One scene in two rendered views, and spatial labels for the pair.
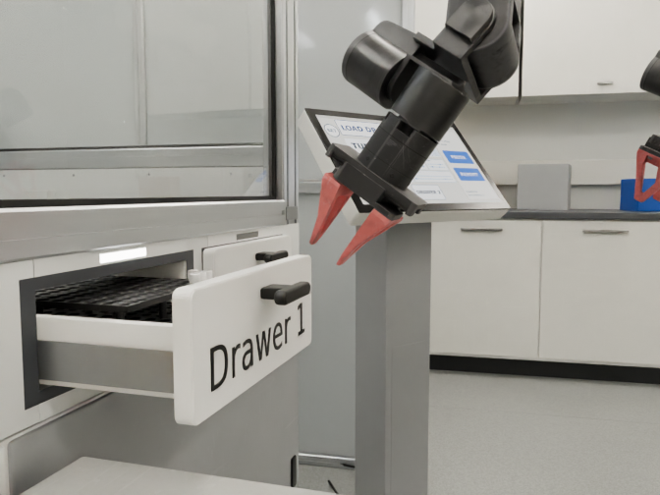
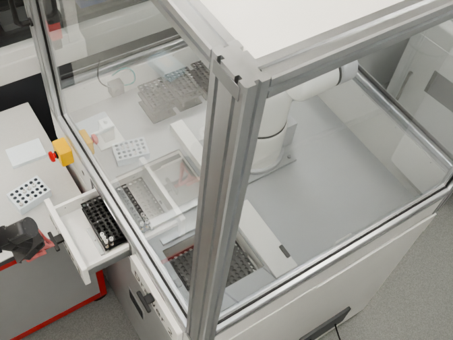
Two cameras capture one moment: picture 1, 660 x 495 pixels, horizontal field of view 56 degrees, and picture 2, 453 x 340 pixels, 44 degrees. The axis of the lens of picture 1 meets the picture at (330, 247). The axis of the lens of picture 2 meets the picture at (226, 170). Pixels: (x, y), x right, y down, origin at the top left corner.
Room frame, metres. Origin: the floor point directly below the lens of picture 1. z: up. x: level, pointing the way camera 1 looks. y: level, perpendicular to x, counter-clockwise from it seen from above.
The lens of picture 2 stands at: (1.44, -0.35, 2.47)
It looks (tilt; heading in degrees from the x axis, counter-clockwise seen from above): 54 degrees down; 123
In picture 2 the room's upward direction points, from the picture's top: 9 degrees clockwise
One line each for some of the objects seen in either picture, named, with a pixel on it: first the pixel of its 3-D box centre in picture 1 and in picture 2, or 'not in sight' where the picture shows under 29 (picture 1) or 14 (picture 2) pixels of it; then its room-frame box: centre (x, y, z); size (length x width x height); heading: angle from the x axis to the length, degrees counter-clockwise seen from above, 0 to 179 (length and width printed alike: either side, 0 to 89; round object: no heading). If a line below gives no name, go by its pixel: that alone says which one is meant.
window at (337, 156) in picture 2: not in sight; (390, 158); (1.30, 0.52, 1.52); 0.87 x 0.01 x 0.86; 73
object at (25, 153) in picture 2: not in sight; (25, 153); (0.17, 0.24, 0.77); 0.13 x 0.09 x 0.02; 70
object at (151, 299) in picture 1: (170, 294); (94, 223); (0.64, 0.17, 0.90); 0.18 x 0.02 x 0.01; 163
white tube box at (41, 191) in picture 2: not in sight; (29, 195); (0.33, 0.13, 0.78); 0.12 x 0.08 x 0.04; 85
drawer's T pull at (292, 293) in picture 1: (282, 292); (57, 239); (0.61, 0.05, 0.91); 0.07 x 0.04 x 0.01; 163
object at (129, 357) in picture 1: (82, 319); (127, 214); (0.68, 0.27, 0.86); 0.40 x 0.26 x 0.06; 73
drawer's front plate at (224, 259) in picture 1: (253, 276); (155, 299); (0.96, 0.12, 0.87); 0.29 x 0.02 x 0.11; 163
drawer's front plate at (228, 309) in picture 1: (256, 322); (67, 241); (0.61, 0.07, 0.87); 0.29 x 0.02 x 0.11; 163
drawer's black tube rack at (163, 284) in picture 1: (88, 315); (124, 214); (0.67, 0.26, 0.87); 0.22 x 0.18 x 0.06; 73
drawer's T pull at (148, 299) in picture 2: (269, 256); (147, 299); (0.95, 0.09, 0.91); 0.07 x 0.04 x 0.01; 163
